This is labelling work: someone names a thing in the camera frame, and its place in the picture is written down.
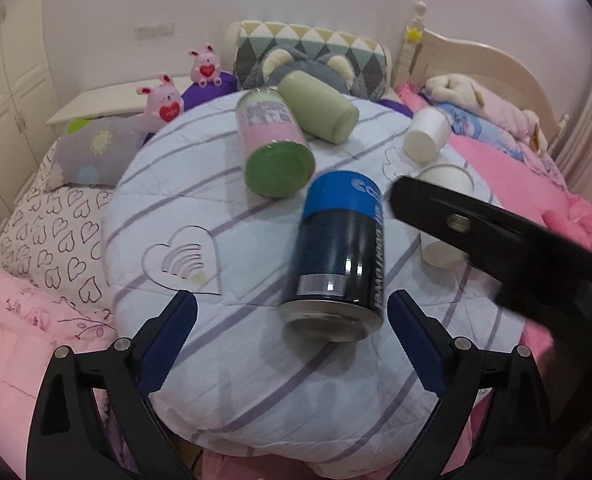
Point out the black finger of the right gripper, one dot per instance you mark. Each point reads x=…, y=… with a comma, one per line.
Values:
x=543, y=276

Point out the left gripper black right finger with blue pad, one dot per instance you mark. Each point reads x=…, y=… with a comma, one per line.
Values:
x=514, y=439

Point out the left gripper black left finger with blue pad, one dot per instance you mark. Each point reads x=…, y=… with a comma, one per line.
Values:
x=67, y=439

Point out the blue black metal cup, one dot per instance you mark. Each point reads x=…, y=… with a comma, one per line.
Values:
x=334, y=288

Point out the far white paper cup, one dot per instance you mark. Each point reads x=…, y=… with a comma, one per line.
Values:
x=427, y=134

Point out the light green cup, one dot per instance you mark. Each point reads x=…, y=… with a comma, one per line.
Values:
x=319, y=109

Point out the pink green-lidded cup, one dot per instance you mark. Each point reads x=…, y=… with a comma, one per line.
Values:
x=278, y=161

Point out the pink blanket on bed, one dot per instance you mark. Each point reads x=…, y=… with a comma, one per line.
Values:
x=535, y=198

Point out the cream curtain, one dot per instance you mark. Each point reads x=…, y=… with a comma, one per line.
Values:
x=573, y=154

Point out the pink floral quilt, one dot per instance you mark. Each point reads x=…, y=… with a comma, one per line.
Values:
x=33, y=323

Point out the white pink plush dog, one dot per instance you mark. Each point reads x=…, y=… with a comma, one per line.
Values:
x=462, y=91

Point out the blue cartoon pillow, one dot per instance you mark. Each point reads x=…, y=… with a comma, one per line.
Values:
x=532, y=151

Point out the heart pattern white pillow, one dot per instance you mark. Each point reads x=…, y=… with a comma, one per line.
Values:
x=54, y=241

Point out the cream bed headboard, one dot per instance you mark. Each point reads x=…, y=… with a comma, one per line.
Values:
x=490, y=66

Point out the grey flower pillow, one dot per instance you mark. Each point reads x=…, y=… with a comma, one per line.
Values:
x=98, y=153

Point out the yellow star clip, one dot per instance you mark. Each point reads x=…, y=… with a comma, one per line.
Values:
x=413, y=35

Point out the triangle pattern pillow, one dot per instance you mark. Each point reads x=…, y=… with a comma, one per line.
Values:
x=255, y=39

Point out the white bedside table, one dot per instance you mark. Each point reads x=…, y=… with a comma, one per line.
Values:
x=116, y=100

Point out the near pink pig toy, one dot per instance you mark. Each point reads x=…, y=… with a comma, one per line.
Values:
x=164, y=104

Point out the pink pig toy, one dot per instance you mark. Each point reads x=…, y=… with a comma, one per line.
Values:
x=206, y=68
x=164, y=104

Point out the cream wardrobe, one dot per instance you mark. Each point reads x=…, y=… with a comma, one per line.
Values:
x=27, y=100

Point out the purple cushion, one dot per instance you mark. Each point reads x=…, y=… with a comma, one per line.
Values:
x=195, y=95

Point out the grey cat plush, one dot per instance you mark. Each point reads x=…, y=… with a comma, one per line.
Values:
x=332, y=69

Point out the far pink pig toy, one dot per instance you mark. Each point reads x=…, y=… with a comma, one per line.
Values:
x=206, y=68

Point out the wall socket panel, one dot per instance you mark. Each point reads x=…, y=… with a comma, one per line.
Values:
x=152, y=31

